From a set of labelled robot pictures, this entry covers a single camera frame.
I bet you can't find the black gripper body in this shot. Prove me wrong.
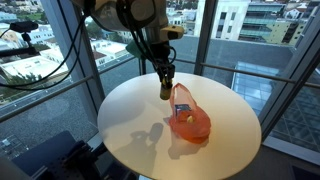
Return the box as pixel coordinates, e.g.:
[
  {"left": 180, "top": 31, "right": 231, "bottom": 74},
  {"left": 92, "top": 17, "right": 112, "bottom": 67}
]
[{"left": 150, "top": 40, "right": 177, "bottom": 78}]

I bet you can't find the yellow capped syrup bottle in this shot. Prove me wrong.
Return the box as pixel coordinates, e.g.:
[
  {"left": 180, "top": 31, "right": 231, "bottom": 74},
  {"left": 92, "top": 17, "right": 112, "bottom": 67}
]
[{"left": 159, "top": 78, "right": 174, "bottom": 101}]

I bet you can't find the orange plastic bag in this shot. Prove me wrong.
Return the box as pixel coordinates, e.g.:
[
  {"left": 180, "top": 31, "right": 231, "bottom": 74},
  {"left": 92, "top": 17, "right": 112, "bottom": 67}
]
[{"left": 167, "top": 82, "right": 213, "bottom": 145}]

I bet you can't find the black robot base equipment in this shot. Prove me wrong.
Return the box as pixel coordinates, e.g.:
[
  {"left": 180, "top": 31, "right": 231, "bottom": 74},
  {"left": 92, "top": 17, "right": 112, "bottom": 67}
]
[{"left": 39, "top": 139, "right": 134, "bottom": 180}]

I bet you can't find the grey window mullion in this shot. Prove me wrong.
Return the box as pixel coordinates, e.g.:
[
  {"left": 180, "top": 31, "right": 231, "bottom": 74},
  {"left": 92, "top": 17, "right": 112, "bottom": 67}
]
[
  {"left": 193, "top": 0, "right": 219, "bottom": 77},
  {"left": 258, "top": 19, "right": 320, "bottom": 141},
  {"left": 39, "top": 0, "right": 106, "bottom": 113}
]

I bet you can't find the metal window handrail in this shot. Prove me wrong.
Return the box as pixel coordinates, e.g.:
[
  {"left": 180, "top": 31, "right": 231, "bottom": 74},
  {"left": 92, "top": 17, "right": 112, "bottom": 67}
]
[
  {"left": 0, "top": 54, "right": 141, "bottom": 124},
  {"left": 173, "top": 58, "right": 320, "bottom": 89}
]

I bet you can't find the thin dark window post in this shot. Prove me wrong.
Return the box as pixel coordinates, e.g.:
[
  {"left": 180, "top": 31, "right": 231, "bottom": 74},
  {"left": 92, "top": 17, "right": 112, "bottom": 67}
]
[{"left": 138, "top": 56, "right": 148, "bottom": 76}]

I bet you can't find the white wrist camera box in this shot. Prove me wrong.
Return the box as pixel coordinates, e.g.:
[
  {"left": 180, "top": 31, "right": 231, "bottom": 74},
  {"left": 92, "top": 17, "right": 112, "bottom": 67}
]
[{"left": 159, "top": 25, "right": 185, "bottom": 42}]

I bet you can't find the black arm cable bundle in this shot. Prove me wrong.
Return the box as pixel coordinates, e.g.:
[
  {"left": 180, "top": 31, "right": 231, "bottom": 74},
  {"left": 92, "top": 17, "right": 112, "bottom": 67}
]
[{"left": 114, "top": 0, "right": 178, "bottom": 81}]

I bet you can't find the green wrist mount plate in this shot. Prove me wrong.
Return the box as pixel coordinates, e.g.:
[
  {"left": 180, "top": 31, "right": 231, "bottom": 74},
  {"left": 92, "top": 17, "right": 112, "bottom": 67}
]
[{"left": 125, "top": 39, "right": 148, "bottom": 60}]

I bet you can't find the long black cable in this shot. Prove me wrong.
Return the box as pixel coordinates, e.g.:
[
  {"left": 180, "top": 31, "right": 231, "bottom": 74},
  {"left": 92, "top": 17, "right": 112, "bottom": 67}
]
[{"left": 0, "top": 13, "right": 88, "bottom": 92}]

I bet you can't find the black external camera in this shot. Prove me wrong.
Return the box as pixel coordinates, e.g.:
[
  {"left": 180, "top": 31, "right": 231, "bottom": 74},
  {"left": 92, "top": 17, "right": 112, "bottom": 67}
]
[{"left": 9, "top": 20, "right": 40, "bottom": 34}]

